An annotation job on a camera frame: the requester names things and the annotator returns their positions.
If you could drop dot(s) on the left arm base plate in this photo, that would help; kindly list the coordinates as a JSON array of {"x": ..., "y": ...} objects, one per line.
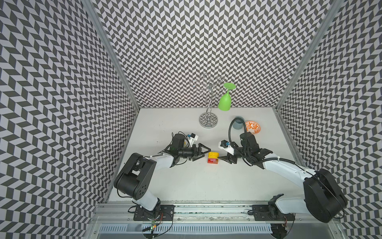
[{"x": 161, "y": 213}]

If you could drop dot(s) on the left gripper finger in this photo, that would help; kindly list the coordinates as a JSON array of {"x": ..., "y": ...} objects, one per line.
[
  {"x": 203, "y": 148},
  {"x": 197, "y": 156}
]

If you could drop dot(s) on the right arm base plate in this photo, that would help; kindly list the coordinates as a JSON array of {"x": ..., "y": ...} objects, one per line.
[{"x": 270, "y": 213}]

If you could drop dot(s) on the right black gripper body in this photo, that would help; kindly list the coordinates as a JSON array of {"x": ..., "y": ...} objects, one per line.
[{"x": 240, "y": 152}]

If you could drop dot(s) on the red long lego brick front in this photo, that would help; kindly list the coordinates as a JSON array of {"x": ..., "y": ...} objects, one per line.
[{"x": 212, "y": 160}]

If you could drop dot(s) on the green plastic wine glass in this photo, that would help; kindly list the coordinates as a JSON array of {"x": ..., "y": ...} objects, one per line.
[{"x": 225, "y": 101}]

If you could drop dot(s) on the orange patterned small bowl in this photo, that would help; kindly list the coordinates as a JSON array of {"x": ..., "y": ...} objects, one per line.
[{"x": 253, "y": 127}]

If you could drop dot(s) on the yellow curved lego brick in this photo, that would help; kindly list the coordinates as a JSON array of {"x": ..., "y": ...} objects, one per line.
[{"x": 213, "y": 155}]

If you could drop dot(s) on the aluminium front rail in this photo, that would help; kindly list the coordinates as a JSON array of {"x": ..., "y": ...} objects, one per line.
[{"x": 184, "y": 212}]

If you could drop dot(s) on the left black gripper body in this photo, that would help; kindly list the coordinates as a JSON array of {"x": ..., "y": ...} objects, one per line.
[{"x": 188, "y": 152}]

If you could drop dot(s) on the chrome mug tree stand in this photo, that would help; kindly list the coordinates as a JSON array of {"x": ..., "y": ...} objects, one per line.
[{"x": 205, "y": 86}]

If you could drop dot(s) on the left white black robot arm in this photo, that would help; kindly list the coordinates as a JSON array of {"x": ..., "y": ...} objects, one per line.
[{"x": 134, "y": 178}]

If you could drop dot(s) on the grey blue cup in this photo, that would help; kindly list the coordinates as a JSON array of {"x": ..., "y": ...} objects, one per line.
[{"x": 238, "y": 123}]

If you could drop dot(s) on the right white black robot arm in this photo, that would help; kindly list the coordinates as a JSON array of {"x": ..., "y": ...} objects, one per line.
[{"x": 321, "y": 196}]

